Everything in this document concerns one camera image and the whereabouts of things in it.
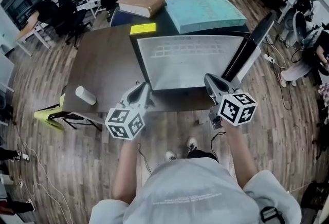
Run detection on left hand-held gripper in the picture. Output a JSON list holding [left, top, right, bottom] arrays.
[[104, 81, 155, 141]]

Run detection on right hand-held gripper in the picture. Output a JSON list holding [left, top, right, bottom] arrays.
[[203, 72, 259, 130]]

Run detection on frosted glass shelf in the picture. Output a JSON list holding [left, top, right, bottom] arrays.
[[137, 35, 244, 91]]

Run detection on person's right forearm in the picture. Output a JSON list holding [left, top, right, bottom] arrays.
[[222, 122, 261, 189]]

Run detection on person's left forearm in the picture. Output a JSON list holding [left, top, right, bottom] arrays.
[[112, 137, 144, 204]]

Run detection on yellow sticker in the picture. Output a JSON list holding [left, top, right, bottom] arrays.
[[130, 23, 157, 34]]

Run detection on white cylinder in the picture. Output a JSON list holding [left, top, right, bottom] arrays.
[[75, 86, 97, 106]]

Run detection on thick teal book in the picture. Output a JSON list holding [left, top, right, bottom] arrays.
[[164, 0, 247, 34]]

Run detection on person's right white shoe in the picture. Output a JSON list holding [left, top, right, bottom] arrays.
[[187, 137, 198, 152]]

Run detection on person's white shoe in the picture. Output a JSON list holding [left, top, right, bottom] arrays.
[[164, 151, 178, 162], [187, 137, 198, 152]]

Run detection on blue chair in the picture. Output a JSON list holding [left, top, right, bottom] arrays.
[[110, 6, 132, 27]]

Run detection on person's left white shoe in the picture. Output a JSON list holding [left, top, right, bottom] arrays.
[[164, 151, 178, 162]]

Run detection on person's black trousers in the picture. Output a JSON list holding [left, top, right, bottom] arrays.
[[186, 150, 219, 162]]

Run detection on grey office chair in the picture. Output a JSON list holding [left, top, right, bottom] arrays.
[[282, 8, 308, 48]]

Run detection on yellow-green stool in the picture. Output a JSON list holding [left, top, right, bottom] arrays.
[[34, 94, 66, 130]]

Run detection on person's grey t-shirt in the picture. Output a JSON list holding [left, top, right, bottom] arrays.
[[88, 157, 303, 224]]

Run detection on light wooden desk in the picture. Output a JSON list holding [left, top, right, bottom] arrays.
[[14, 11, 51, 57]]

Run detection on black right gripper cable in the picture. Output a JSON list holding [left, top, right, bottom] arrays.
[[210, 131, 227, 162]]

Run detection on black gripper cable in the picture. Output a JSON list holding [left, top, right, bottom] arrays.
[[137, 142, 153, 174], [210, 131, 227, 162]]

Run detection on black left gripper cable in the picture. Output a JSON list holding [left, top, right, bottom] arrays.
[[137, 142, 153, 174]]

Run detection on white floor cable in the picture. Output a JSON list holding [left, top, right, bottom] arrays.
[[14, 125, 77, 224]]

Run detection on black bag strap buckle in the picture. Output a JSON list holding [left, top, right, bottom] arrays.
[[259, 206, 284, 224]]

